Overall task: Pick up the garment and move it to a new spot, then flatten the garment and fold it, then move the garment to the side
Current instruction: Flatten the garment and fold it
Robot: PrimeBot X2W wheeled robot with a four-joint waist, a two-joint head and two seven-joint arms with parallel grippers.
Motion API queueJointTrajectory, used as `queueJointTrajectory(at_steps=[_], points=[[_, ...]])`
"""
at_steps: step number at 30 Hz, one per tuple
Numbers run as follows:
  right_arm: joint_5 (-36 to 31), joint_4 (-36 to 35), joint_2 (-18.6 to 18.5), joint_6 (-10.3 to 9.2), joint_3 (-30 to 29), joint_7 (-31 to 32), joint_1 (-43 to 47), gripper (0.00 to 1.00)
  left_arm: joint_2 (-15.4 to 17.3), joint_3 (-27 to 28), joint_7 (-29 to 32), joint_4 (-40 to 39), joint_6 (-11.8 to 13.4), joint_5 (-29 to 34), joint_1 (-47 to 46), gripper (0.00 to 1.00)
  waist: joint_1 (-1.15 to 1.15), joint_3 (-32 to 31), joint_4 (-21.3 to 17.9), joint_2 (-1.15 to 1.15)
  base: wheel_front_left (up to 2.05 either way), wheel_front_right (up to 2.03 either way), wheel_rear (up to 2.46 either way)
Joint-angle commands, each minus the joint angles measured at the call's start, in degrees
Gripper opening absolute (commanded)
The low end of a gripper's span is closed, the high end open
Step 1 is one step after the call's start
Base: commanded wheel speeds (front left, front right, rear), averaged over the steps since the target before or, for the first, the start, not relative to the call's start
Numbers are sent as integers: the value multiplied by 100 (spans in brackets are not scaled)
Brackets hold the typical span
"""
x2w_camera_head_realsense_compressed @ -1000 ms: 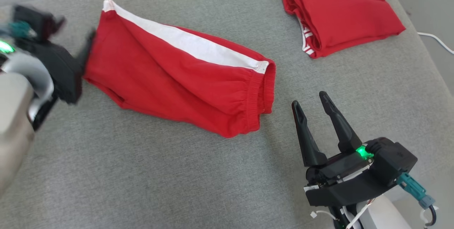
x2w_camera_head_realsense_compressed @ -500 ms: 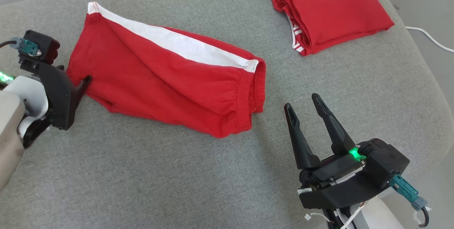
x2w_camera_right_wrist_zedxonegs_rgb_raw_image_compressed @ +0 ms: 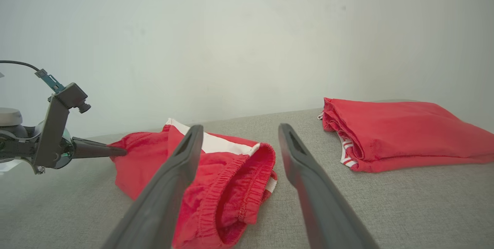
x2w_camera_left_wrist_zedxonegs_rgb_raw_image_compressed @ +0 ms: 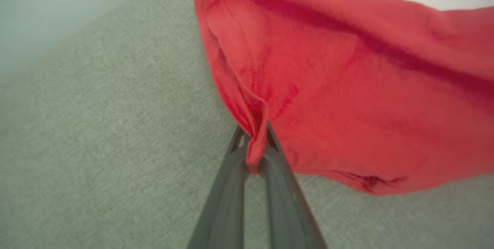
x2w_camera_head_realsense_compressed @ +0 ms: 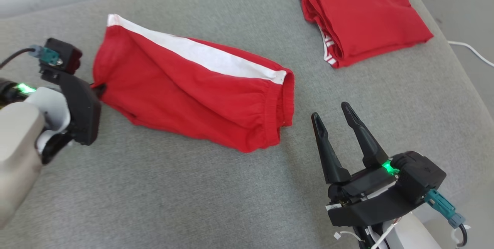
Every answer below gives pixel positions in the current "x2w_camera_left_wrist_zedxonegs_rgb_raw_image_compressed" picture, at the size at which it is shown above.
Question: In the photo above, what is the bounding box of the grey fabric sofa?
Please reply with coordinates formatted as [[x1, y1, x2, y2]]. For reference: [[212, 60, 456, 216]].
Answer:
[[0, 0, 494, 249]]

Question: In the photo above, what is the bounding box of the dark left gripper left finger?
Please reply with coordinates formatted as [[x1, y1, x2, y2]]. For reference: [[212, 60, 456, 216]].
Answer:
[[187, 124, 252, 249]]

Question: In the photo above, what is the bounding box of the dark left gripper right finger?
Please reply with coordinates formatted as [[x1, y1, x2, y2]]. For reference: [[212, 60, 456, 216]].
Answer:
[[259, 122, 329, 249]]

